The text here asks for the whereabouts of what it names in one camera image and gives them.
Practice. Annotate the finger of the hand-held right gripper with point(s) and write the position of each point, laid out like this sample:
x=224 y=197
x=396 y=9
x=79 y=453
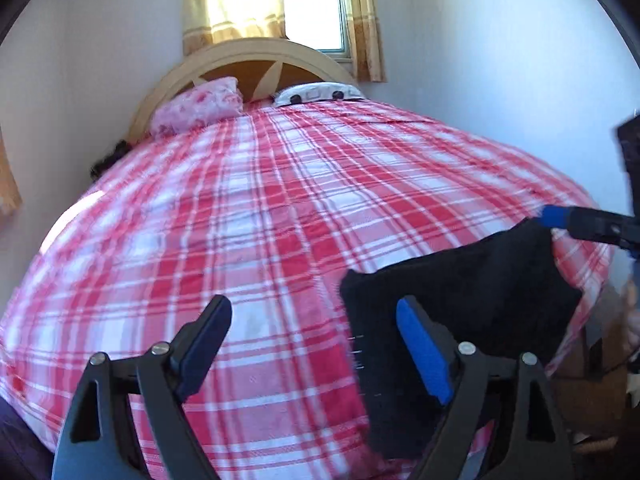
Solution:
x=552 y=216

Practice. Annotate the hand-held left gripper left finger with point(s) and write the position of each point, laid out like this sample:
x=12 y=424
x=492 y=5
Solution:
x=200 y=355

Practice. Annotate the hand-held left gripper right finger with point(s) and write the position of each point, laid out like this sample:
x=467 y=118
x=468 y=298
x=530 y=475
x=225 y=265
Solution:
x=425 y=350

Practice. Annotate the black pants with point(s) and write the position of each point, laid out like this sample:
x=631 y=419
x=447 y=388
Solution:
x=500 y=285

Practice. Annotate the red plaid bedspread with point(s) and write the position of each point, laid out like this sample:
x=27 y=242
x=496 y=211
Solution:
x=250 y=210

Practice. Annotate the brown wooden furniture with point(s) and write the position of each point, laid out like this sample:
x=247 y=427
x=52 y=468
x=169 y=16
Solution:
x=600 y=400

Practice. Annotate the dark purple cloth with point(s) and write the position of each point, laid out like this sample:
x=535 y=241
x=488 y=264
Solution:
x=20 y=450

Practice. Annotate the dark floral cloth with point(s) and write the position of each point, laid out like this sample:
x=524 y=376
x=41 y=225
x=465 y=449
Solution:
x=107 y=162

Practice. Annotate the pink floral pillow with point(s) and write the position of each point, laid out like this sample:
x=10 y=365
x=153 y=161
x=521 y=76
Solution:
x=200 y=105

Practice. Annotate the yellow patterned curtain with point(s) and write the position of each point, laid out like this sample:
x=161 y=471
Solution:
x=7 y=185
x=367 y=35
x=225 y=10

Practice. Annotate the white patterned pillow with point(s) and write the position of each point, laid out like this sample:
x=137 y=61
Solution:
x=315 y=92

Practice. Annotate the cream wooden headboard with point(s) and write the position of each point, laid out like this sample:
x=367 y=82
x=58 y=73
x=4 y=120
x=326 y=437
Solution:
x=225 y=52

